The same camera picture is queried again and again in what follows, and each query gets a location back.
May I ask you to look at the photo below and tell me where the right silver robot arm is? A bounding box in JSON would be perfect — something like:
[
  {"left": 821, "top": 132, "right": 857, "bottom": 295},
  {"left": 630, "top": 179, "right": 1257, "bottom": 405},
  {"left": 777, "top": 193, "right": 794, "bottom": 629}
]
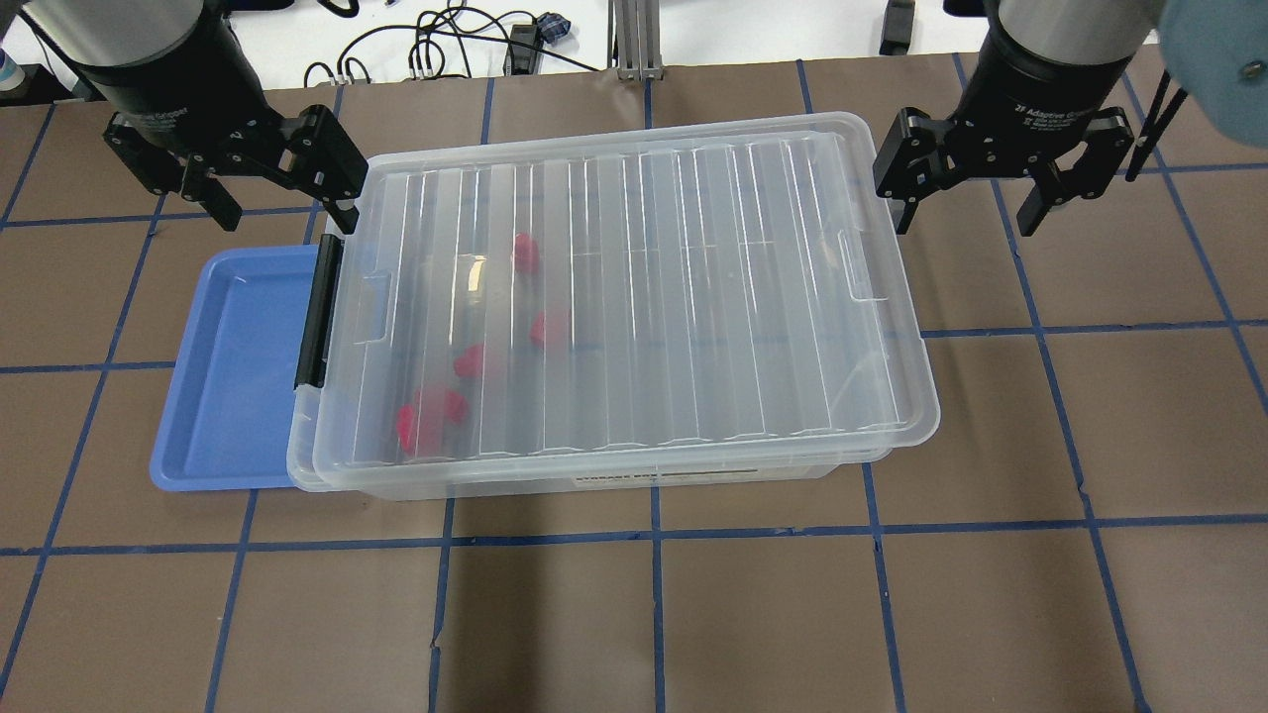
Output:
[{"left": 872, "top": 1, "right": 1267, "bottom": 236}]

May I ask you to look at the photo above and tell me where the clear plastic box lid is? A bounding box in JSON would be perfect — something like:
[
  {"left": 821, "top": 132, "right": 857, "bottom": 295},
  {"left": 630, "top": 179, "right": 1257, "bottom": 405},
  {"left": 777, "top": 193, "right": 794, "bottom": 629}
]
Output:
[{"left": 288, "top": 112, "right": 940, "bottom": 488}]

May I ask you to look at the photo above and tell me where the clear plastic storage box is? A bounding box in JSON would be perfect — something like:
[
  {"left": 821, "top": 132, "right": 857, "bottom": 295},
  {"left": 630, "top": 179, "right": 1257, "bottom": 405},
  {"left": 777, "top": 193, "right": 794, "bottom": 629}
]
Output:
[{"left": 288, "top": 216, "right": 902, "bottom": 500}]

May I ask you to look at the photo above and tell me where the red block front left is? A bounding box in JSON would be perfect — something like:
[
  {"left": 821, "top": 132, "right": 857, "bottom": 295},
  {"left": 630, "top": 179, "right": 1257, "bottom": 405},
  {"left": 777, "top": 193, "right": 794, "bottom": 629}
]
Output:
[{"left": 396, "top": 403, "right": 444, "bottom": 458}]

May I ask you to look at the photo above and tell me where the black power adapter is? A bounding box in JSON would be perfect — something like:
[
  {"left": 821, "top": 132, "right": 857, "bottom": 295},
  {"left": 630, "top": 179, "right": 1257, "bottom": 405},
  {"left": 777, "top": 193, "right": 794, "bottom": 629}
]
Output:
[{"left": 877, "top": 0, "right": 915, "bottom": 55}]

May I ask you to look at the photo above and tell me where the blue plastic tray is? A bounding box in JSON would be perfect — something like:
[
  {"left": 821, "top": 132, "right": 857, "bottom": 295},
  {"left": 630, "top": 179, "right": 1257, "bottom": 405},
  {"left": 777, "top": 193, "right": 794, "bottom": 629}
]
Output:
[{"left": 150, "top": 247, "right": 318, "bottom": 492}]

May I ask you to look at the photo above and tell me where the red block middle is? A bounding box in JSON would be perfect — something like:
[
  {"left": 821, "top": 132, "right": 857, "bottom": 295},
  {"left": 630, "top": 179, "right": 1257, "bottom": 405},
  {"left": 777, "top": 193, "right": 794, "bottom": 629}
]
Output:
[{"left": 529, "top": 310, "right": 571, "bottom": 351}]

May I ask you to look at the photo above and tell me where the aluminium frame post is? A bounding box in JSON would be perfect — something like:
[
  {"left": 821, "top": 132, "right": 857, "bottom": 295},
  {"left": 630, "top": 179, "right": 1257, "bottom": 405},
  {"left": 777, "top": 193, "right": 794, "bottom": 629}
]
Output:
[{"left": 607, "top": 0, "right": 664, "bottom": 82}]

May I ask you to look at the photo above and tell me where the red block front right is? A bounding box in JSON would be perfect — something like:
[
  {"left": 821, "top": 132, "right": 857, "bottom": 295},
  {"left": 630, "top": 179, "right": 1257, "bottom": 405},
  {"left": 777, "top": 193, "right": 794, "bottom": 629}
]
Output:
[{"left": 417, "top": 384, "right": 470, "bottom": 425}]

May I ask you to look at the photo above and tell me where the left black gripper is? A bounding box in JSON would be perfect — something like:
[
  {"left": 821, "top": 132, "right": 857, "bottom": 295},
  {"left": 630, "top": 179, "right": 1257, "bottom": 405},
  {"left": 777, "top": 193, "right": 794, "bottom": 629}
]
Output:
[{"left": 103, "top": 60, "right": 368, "bottom": 236}]

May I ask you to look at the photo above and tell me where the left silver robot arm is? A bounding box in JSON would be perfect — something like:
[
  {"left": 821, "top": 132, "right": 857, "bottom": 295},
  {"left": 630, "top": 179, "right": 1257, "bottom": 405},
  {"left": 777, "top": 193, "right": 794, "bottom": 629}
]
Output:
[{"left": 13, "top": 1, "right": 369, "bottom": 233}]

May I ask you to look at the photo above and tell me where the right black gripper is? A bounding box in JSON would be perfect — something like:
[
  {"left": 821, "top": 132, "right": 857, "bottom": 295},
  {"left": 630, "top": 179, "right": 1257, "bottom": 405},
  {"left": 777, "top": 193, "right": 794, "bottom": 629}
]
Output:
[{"left": 874, "top": 41, "right": 1132, "bottom": 239}]

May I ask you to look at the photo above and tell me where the red block top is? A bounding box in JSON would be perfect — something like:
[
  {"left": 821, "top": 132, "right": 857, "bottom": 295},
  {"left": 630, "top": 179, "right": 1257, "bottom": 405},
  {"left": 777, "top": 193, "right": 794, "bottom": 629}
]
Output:
[{"left": 512, "top": 232, "right": 541, "bottom": 275}]

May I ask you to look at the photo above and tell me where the red block moved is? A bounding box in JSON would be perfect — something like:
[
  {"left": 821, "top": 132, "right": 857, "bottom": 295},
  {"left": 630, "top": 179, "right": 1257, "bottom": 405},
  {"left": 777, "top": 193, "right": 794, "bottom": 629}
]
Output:
[{"left": 453, "top": 343, "right": 489, "bottom": 381}]

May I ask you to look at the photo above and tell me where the black cable bundle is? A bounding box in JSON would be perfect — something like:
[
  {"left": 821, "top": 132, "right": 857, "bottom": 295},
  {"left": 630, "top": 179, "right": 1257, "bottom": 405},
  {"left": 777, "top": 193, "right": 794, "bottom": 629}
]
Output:
[{"left": 303, "top": 5, "right": 600, "bottom": 88}]

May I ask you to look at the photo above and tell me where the black box handle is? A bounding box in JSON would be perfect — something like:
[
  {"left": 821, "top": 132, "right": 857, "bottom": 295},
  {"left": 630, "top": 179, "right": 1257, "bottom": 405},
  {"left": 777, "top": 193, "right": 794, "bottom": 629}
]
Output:
[{"left": 294, "top": 232, "right": 345, "bottom": 389}]

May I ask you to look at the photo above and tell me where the red block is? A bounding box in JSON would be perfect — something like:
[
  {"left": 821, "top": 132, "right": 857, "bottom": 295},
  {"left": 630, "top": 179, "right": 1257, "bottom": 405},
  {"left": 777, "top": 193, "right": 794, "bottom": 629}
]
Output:
[
  {"left": 529, "top": 310, "right": 571, "bottom": 351},
  {"left": 396, "top": 403, "right": 444, "bottom": 458},
  {"left": 512, "top": 232, "right": 541, "bottom": 275},
  {"left": 417, "top": 384, "right": 470, "bottom": 425}
]

